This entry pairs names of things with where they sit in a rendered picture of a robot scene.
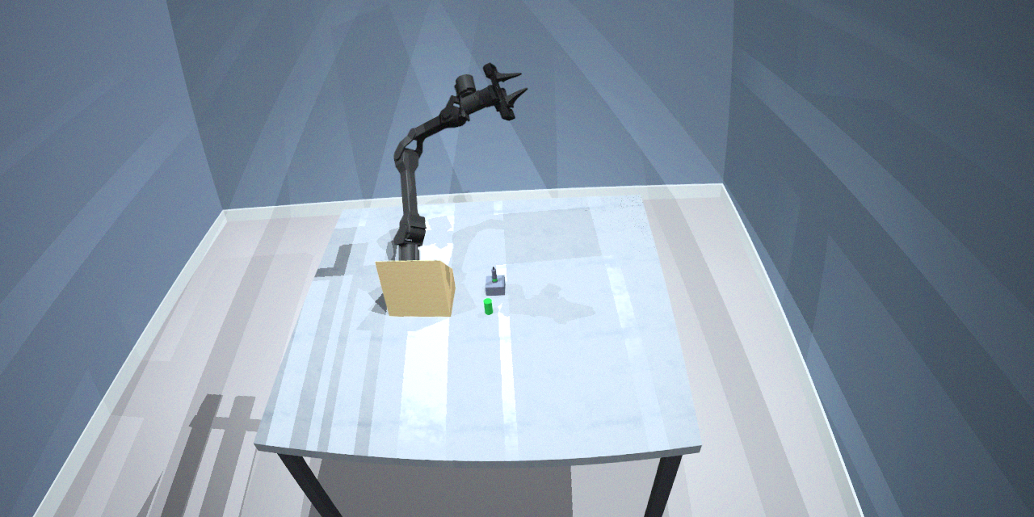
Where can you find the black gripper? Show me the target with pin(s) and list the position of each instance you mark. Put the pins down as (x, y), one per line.
(490, 95)

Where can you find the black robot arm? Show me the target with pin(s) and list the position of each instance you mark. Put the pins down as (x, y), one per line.
(412, 226)

